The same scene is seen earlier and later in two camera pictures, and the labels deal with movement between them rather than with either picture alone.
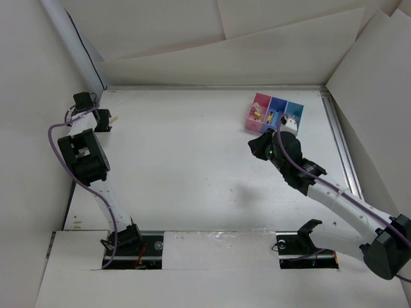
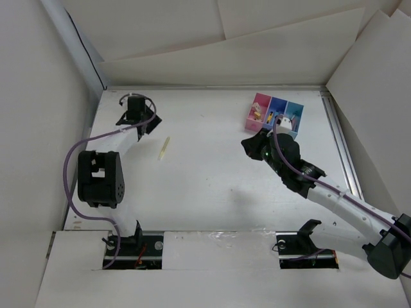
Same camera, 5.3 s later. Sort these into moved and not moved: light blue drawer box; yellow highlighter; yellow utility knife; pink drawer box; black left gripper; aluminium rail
Moved: yellow highlighter; black left gripper
Not moved: light blue drawer box; pink drawer box; aluminium rail; yellow utility knife
